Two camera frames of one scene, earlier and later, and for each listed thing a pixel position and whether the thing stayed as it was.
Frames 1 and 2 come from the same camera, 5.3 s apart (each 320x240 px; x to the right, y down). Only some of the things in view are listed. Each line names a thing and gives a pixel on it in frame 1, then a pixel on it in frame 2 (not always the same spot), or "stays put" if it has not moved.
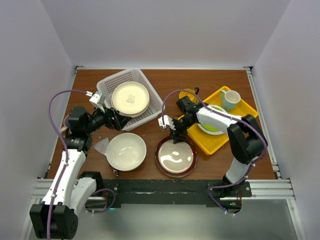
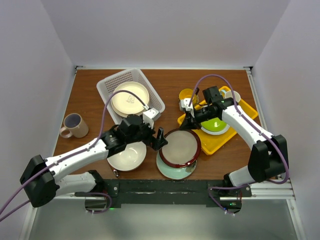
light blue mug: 230,98 stays put
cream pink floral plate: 132,109 stays put
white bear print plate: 130,97 stays put
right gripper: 175,134 → 187,123
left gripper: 118,121 → 154,143
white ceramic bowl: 126,151 stays put
